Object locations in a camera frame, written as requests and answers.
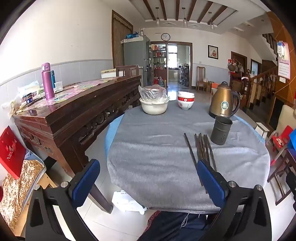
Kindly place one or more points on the teal thermos bottle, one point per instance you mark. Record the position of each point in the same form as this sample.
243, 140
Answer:
53, 78

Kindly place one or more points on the small white stool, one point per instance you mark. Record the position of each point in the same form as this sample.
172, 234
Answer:
262, 127

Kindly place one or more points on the white plastic bag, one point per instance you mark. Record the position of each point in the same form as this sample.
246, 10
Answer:
30, 87

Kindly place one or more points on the colourful floral table mat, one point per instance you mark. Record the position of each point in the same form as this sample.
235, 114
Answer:
87, 84

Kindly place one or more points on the bunch of dark chopsticks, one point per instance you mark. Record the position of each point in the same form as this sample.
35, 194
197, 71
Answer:
203, 148

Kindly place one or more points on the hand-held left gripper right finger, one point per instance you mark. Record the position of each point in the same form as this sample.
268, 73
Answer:
210, 183

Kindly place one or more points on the gold electric kettle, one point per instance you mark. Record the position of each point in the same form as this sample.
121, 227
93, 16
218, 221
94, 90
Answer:
222, 102

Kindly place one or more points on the blue bag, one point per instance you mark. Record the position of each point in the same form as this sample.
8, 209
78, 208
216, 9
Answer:
131, 36

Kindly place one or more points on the dark wooden chair frame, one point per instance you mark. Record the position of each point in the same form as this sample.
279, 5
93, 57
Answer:
120, 69

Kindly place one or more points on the shelf with bottles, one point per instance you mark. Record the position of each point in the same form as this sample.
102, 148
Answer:
159, 60

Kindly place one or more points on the round wall clock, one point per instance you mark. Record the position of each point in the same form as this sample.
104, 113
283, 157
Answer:
165, 36

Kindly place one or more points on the white bowl with red print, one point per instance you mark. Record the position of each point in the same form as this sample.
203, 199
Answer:
185, 106

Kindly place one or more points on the purple thermos bottle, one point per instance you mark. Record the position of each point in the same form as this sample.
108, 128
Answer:
47, 83

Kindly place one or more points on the pink wall calendar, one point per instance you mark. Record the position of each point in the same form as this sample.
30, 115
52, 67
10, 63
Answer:
284, 67

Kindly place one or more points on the light wooden dining chair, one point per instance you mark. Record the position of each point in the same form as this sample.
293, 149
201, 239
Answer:
200, 74

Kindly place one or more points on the dark wooden side chair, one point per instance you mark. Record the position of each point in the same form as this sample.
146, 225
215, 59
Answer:
281, 180

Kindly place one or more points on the clear plastic bag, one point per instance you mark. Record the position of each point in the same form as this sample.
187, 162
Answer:
151, 92

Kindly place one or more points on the clear plastic cup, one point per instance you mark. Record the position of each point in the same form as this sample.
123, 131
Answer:
58, 87

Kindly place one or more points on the red plastic stool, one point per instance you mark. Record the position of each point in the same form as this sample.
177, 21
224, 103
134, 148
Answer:
281, 139

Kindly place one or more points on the grey metal chopstick holder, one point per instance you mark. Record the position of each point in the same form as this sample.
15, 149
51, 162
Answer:
220, 132

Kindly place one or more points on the pendant lamp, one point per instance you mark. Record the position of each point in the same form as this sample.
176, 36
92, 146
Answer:
157, 21
184, 22
211, 25

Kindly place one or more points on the grey refrigerator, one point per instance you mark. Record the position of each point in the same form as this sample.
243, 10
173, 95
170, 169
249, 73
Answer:
134, 53

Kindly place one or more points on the dark carved wooden console table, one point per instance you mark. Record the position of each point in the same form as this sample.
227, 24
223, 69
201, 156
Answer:
69, 115

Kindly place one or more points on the blue water jug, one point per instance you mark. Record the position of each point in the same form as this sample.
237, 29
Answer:
162, 82

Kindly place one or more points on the white chest freezer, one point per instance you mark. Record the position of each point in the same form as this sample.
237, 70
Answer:
108, 73

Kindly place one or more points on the metal kitchen rack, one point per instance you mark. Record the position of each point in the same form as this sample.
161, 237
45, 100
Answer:
183, 76

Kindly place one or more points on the white ceramic basin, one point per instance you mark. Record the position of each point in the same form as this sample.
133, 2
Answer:
153, 107

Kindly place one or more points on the red gift box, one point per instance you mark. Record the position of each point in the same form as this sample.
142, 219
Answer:
10, 153

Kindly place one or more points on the framed wall picture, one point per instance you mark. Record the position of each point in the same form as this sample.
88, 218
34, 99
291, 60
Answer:
213, 51

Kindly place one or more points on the red banded white bowl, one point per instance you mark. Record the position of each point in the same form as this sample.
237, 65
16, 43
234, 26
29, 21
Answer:
186, 99

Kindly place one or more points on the wooden stair railing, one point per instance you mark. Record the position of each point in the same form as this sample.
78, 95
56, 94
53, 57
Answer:
261, 88

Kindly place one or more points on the person's dark trousers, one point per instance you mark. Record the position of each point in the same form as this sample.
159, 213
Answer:
175, 227

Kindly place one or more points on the gold patterned cloth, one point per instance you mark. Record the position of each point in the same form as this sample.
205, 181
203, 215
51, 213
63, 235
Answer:
18, 192

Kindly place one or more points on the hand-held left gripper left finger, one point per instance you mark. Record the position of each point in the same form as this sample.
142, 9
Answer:
85, 183

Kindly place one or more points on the beige armchair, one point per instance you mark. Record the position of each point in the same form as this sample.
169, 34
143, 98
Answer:
286, 115

